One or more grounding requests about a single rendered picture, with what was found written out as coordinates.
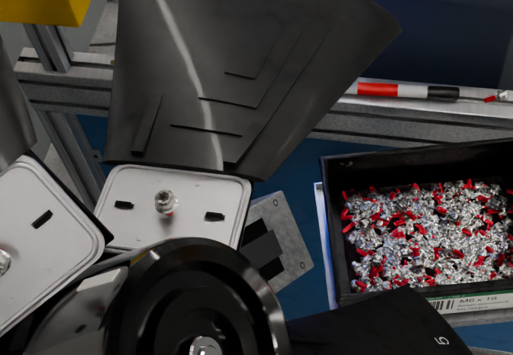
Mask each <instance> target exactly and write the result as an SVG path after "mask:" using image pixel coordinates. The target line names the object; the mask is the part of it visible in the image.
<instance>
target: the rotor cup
mask: <svg viewBox="0 0 513 355"><path fill-rule="evenodd" d="M116 269H120V271H119V273H118V274H117V275H116V277H115V278H114V280H113V281H111V282H107V283H104V284H101V285H98V286H94V287H91V288H88V289H83V290H81V291H78V292H77V291H76V290H77V289H78V287H79V286H80V284H81V283H82V281H83V280H84V279H88V278H91V277H93V276H97V275H100V274H103V273H107V272H110V271H112V270H116ZM201 335H208V336H211V337H213V338H214V339H215V340H216V341H217V342H218V344H219V345H220V348H221V351H222V355H293V353H292V342H291V338H290V334H289V329H288V325H287V323H286V318H285V315H284V314H283V311H282V308H281V305H280V304H279V301H278V299H277V297H276V295H275V293H274V291H273V290H272V288H271V286H270V285H269V283H268V282H267V281H266V279H265V277H264V276H263V274H262V273H261V272H260V271H259V270H258V269H257V268H256V267H255V266H254V265H253V264H252V263H251V262H250V261H249V260H248V259H247V258H246V257H245V256H244V255H243V254H241V253H240V252H238V251H237V250H235V249H234V248H232V247H230V246H228V245H227V244H223V243H222V242H219V241H216V240H212V239H208V238H204V237H172V238H168V239H165V240H161V241H158V242H156V243H153V244H149V245H147V246H144V247H140V248H137V249H135V250H131V251H128V252H126V253H123V254H120V255H117V256H115V257H111V258H108V259H106V260H97V261H96V262H94V263H93V264H92V265H91V266H90V267H88V268H87V269H86V270H84V271H83V272H82V273H80V274H79V275H78V276H77V277H76V278H75V279H73V280H72V281H71V282H69V283H68V284H67V285H65V286H64V287H63V288H62V289H61V290H60V291H58V292H57V293H56V294H54V295H53V296H52V297H50V298H49V299H48V300H46V301H45V302H44V303H43V304H42V305H40V306H39V307H38V308H36V309H35V310H34V311H33V312H31V313H30V314H29V315H28V316H27V317H25V318H24V319H23V320H21V321H20V322H19V323H17V324H16V325H15V326H14V327H13V328H12V329H10V330H9V331H7V332H6V333H5V334H3V335H2V336H1V337H0V355H188V353H189V347H190V345H191V343H192V342H193V340H194V339H195V338H197V337H198V336H201Z"/></svg>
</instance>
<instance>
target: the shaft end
mask: <svg viewBox="0 0 513 355"><path fill-rule="evenodd" d="M188 355H222V351H221V348H220V345H219V344H218V342H217V341H216V340H215V339H214V338H213V337H211V336H208V335H201V336H198V337H197V338H195V339H194V340H193V342H192V343H191V345H190V347H189V353H188Z"/></svg>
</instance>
